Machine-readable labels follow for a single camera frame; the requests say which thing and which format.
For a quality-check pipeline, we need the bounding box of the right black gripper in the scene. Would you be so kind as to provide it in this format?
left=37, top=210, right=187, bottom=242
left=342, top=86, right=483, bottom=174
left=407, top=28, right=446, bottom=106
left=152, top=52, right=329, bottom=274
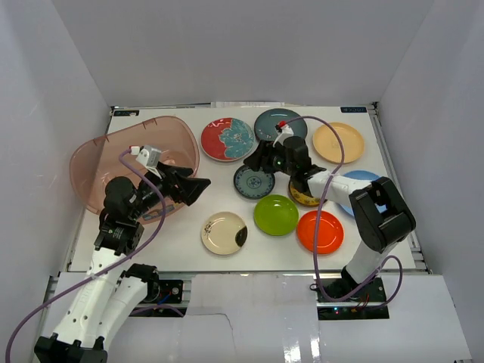
left=243, top=141, right=295, bottom=178

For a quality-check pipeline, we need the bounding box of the blue white patterned plate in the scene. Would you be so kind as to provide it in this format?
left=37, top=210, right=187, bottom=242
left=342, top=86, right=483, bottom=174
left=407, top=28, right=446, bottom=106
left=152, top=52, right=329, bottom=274
left=233, top=165, right=275, bottom=200

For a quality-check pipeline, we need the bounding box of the dark teal glazed plate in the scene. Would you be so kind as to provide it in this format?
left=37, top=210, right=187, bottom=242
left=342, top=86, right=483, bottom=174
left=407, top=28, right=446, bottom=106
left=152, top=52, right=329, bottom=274
left=253, top=108, right=308, bottom=141

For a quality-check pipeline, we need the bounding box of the red and teal floral plate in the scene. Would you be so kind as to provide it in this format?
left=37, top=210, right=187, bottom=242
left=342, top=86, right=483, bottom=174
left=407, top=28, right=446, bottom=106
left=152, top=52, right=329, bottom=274
left=200, top=118, right=256, bottom=162

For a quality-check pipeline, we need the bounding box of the yellow brown patterned plate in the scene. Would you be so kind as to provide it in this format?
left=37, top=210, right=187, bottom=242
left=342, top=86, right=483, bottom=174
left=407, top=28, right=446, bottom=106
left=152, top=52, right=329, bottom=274
left=288, top=181, right=320, bottom=207

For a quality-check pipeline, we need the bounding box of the lime green plate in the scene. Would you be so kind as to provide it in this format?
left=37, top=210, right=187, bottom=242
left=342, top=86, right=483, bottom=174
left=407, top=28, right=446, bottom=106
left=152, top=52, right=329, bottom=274
left=253, top=194, right=299, bottom=236

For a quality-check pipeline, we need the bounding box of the cream plate with black ink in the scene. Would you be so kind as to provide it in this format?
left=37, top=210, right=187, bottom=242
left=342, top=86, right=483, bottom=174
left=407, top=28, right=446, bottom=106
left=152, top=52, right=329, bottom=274
left=200, top=212, right=248, bottom=256

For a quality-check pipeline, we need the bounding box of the pale yellow plate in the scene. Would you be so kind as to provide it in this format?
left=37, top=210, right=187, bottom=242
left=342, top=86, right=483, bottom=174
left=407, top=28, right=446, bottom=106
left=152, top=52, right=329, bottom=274
left=312, top=123, right=365, bottom=163

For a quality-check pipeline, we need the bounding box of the orange plate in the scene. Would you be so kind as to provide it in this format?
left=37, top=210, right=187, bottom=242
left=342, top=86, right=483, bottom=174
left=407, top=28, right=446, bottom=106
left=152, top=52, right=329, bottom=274
left=296, top=210, right=344, bottom=255

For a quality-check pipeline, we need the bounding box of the light blue plate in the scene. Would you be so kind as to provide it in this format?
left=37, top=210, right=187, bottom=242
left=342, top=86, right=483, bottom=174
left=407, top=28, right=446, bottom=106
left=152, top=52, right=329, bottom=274
left=339, top=170, right=380, bottom=217

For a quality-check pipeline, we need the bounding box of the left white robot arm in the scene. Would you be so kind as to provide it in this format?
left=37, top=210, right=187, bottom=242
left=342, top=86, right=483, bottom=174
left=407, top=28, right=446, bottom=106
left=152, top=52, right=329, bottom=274
left=34, top=163, right=211, bottom=362

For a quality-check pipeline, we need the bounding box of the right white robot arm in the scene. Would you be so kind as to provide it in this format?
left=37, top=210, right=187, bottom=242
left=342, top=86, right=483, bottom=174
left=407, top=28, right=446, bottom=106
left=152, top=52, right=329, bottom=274
left=244, top=136, right=416, bottom=302

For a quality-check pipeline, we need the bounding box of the pink translucent plastic bin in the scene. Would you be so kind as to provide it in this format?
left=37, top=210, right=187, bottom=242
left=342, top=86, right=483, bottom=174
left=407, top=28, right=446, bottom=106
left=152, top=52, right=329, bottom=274
left=70, top=116, right=200, bottom=215

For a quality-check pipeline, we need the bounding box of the left blue table label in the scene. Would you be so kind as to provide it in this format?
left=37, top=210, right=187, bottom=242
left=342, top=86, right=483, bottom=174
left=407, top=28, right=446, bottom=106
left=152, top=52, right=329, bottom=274
left=113, top=110, right=139, bottom=117

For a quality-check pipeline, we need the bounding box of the blue table label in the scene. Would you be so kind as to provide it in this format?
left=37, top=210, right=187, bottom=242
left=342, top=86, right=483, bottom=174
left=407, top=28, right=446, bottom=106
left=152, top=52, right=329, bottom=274
left=340, top=107, right=368, bottom=113
left=113, top=110, right=139, bottom=117

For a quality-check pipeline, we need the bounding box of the right blue table label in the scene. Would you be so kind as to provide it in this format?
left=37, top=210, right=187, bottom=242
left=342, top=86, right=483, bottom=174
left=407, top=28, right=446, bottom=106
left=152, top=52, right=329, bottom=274
left=340, top=107, right=368, bottom=113

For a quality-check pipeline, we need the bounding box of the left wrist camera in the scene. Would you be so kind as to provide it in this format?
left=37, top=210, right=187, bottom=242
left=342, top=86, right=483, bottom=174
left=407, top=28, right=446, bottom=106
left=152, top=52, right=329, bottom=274
left=130, top=145, right=162, bottom=169

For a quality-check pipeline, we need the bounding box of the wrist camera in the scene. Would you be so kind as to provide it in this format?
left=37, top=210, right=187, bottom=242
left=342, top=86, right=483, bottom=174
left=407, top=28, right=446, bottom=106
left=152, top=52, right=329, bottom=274
left=272, top=121, right=294, bottom=147
left=130, top=145, right=162, bottom=169

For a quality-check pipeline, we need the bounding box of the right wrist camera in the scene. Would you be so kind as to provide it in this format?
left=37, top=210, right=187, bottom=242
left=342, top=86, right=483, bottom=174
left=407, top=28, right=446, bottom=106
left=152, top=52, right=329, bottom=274
left=272, top=121, right=294, bottom=147

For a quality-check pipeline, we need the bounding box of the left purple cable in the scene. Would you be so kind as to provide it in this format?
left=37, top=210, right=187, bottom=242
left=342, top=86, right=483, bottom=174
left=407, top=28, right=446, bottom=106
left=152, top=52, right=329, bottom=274
left=5, top=149, right=167, bottom=362

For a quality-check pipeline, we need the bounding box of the purple cable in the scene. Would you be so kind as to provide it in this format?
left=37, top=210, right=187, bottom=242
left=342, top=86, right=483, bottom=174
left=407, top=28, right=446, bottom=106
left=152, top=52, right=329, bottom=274
left=281, top=115, right=403, bottom=308
left=5, top=149, right=167, bottom=362

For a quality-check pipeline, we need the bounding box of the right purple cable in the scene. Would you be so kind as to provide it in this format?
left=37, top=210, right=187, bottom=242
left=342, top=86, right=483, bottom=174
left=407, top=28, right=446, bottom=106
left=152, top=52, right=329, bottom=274
left=281, top=115, right=403, bottom=308

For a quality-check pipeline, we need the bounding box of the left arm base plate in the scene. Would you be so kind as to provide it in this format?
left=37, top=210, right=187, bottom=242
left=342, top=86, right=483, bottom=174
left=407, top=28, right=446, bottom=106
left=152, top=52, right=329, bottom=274
left=128, top=278, right=184, bottom=307

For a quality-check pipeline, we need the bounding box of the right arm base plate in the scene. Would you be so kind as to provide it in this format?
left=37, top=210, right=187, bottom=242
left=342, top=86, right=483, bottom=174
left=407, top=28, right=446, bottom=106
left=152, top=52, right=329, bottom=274
left=309, top=278, right=389, bottom=321

